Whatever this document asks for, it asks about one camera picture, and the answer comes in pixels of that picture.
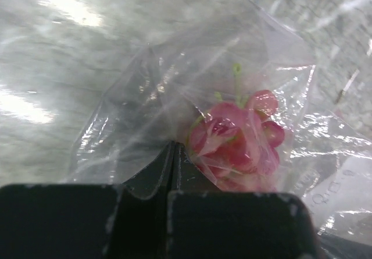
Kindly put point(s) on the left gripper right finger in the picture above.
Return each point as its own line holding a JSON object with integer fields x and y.
{"x": 186, "y": 177}

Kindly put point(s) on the clear zip top bag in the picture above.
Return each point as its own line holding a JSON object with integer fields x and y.
{"x": 166, "y": 87}

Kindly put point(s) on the purple fake grapes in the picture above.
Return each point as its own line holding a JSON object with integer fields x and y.
{"x": 234, "y": 143}

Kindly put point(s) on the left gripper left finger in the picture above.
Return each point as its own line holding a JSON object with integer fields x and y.
{"x": 144, "y": 208}

